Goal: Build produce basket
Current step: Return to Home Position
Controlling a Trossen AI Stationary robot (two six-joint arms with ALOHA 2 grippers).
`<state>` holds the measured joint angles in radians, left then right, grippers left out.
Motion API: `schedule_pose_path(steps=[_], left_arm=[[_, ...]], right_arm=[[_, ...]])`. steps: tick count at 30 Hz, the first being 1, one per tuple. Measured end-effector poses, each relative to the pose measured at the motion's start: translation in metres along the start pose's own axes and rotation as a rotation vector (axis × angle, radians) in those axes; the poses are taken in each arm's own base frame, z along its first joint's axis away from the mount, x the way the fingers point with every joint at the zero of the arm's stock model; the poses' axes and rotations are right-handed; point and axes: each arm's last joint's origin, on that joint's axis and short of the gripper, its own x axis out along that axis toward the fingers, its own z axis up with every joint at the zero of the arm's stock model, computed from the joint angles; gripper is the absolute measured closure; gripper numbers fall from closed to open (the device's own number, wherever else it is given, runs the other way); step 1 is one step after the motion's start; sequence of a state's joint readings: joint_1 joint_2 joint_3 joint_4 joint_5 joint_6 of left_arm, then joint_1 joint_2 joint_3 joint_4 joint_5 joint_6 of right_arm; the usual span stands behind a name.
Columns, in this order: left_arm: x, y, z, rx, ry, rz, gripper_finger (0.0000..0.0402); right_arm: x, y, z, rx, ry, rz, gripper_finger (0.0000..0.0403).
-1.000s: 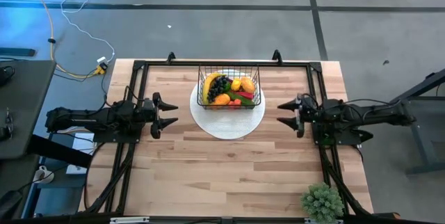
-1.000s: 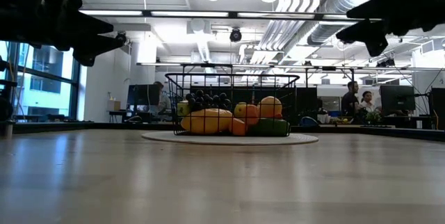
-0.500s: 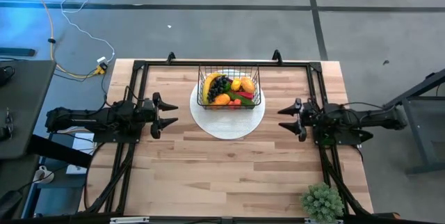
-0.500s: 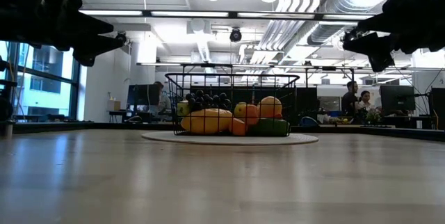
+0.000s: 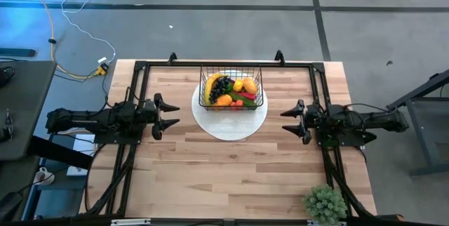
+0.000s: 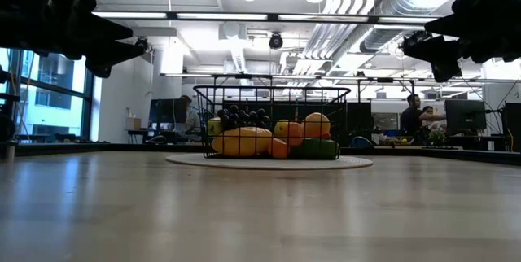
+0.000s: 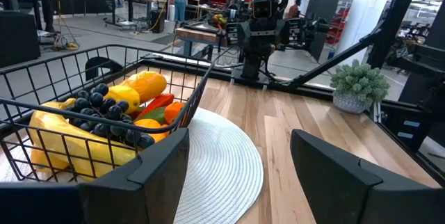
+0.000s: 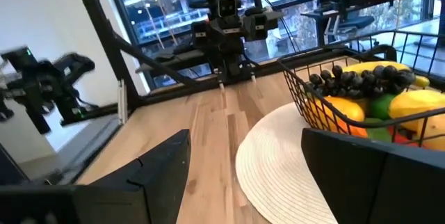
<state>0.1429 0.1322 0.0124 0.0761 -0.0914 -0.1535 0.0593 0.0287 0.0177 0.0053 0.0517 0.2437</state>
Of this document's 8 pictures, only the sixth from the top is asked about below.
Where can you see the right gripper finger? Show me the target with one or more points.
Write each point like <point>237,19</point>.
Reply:
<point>447,28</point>
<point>443,56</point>

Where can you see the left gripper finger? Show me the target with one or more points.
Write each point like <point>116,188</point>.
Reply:
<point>108,30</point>
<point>103,60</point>

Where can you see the yellow-orange papaya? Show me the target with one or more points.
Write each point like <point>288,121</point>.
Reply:
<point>316,125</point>

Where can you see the dark grape bunch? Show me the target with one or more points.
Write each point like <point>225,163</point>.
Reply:
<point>244,116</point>

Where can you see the green bell pepper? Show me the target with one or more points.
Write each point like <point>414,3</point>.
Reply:
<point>315,150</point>

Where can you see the orange mango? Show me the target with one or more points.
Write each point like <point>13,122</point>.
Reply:
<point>240,142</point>

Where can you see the small orange tangerine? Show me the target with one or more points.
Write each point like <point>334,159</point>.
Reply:
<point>296,134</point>

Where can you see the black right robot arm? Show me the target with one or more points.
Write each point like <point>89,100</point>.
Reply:
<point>513,18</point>

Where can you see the black ceiling spotlight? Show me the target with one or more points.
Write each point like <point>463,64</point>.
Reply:
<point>411,38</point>
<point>276,41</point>
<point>141,42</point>

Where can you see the person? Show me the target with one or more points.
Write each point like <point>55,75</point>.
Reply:
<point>428,110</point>
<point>191,117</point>
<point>409,117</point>

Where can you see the black computer monitor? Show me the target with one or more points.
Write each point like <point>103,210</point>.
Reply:
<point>513,115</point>
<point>464,115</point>
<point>167,110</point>

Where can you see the black metal rack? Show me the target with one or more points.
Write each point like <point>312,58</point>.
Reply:
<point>384,79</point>

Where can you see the large window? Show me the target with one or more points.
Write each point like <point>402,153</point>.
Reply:
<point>53,103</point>

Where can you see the small beige box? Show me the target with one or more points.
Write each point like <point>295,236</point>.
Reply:
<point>133,123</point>

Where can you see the small potted plant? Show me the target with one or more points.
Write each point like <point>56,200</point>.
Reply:
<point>437,136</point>

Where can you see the long ceiling light bar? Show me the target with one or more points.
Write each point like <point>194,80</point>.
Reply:
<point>224,16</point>

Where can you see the blue chair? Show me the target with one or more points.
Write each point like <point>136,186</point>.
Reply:
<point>362,142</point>

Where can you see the round white placemat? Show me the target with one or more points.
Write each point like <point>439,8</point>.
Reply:
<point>244,163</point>

